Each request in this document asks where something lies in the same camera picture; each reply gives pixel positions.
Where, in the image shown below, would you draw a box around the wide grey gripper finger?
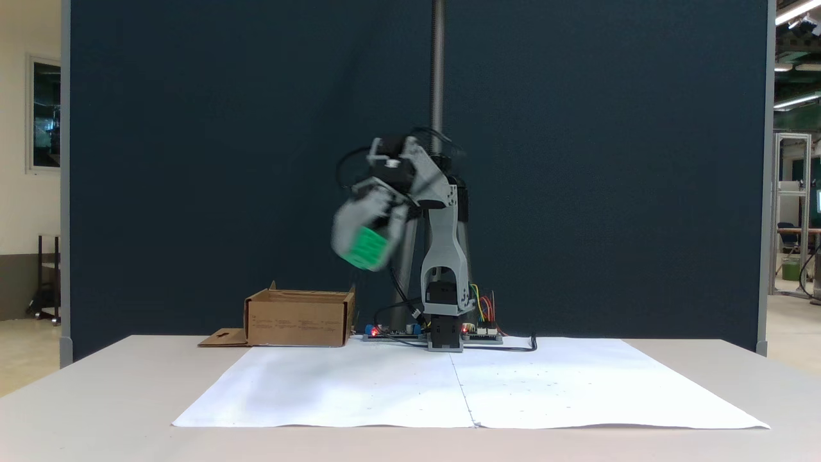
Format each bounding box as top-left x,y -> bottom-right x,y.
330,190 -> 393,271

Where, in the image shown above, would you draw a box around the black power cable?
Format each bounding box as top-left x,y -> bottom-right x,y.
462,333 -> 537,353

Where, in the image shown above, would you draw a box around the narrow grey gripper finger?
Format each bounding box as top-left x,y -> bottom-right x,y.
380,204 -> 412,265

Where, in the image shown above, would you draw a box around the circuit board with coloured wires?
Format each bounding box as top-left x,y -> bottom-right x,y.
461,320 -> 505,345

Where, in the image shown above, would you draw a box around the brown cardboard box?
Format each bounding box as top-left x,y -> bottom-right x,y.
198,281 -> 357,348

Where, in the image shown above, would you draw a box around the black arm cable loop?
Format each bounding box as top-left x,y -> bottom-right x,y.
373,262 -> 427,338

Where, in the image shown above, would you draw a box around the green die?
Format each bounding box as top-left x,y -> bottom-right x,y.
339,225 -> 390,271

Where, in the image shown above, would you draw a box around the blue circuit board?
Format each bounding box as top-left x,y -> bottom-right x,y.
362,323 -> 425,342

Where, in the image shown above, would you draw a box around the framed wall window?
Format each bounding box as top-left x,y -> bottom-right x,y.
26,54 -> 63,175

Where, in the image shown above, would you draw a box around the aluminium frame rack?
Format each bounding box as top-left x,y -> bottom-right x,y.
770,132 -> 814,298

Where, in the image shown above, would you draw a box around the black tripod with metal pole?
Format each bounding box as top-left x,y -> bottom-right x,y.
385,0 -> 473,334

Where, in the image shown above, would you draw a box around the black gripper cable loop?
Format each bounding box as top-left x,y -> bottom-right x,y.
335,146 -> 374,193

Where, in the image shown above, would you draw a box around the dark blue partition panel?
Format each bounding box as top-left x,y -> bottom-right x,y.
60,0 -> 778,368

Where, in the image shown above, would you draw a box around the ceiling strip light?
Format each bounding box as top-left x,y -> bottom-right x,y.
774,0 -> 821,27
773,92 -> 821,110

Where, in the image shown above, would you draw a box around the white paper sheet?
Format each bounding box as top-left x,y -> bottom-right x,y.
172,338 -> 476,429
449,337 -> 770,431

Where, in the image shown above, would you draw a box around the black wheeled cart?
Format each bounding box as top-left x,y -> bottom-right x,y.
26,234 -> 62,327

